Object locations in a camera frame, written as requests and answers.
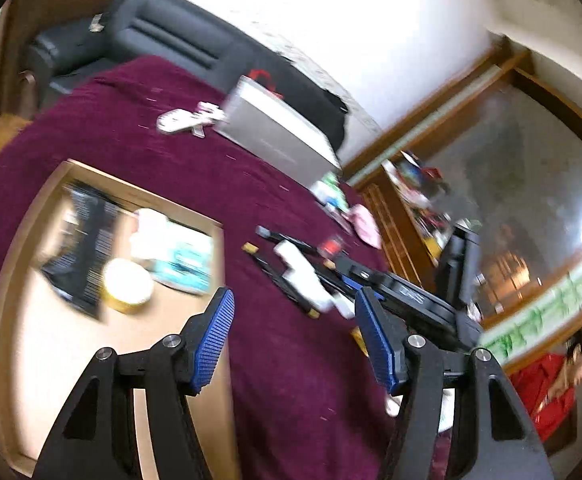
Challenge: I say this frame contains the small white flat case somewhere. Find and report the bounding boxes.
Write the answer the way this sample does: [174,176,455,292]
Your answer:
[330,294,358,319]

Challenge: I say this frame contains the white remote control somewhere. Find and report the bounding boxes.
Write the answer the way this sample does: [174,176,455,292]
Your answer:
[156,109,198,134]

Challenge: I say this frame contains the wood framed mirror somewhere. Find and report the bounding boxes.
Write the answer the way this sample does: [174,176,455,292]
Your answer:
[343,50,582,331]

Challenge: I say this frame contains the pile of cabinet clutter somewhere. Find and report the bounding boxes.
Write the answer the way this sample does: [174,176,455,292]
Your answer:
[383,150,478,257]

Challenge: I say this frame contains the small white printed bottle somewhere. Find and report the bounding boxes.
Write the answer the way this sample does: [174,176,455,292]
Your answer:
[129,208,173,262]

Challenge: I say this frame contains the wooden cabinet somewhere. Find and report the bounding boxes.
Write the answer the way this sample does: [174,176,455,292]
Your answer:
[343,157,454,291]

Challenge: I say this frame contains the black bag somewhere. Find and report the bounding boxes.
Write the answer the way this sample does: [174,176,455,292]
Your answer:
[241,67,350,152]

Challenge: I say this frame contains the green bamboo wall painting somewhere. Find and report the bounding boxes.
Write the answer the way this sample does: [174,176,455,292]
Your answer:
[480,266,582,362]

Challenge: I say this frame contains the large white plastic bottle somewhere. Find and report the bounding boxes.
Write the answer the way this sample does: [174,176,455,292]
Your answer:
[273,240,338,312]

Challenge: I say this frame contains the teal and white packet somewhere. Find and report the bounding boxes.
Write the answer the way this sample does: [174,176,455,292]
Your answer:
[150,220,215,294]

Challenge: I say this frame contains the black printed pouch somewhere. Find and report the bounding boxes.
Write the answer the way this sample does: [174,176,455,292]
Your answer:
[40,180,122,319]

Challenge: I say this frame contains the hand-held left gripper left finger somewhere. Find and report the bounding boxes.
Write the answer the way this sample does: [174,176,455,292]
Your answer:
[33,286,237,480]

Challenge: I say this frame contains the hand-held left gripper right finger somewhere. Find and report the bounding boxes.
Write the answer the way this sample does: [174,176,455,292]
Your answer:
[354,286,556,480]

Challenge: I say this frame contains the grey cardboard box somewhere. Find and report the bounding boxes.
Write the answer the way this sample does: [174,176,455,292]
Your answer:
[213,76,343,189]

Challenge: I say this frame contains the shallow cardboard box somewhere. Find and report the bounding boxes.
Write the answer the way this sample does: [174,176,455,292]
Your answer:
[0,159,238,478]

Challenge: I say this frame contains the maroon blanket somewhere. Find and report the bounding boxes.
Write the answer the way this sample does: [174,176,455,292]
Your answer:
[0,55,453,480]

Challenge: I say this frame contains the black pen silver ends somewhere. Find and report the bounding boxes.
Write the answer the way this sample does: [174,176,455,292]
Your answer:
[255,226,318,255]

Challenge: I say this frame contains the black marker yellow cap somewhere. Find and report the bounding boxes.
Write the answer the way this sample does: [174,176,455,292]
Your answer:
[242,242,320,319]

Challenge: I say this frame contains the pink and white bag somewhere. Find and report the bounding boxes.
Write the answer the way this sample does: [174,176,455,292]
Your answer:
[348,204,383,249]

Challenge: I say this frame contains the white green packets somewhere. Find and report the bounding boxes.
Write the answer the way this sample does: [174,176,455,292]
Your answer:
[310,172,350,217]

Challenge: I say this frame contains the round cream jar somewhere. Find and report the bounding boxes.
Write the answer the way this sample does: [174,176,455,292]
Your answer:
[102,257,155,314]

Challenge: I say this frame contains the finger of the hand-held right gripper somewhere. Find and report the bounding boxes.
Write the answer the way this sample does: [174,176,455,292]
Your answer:
[320,256,383,296]

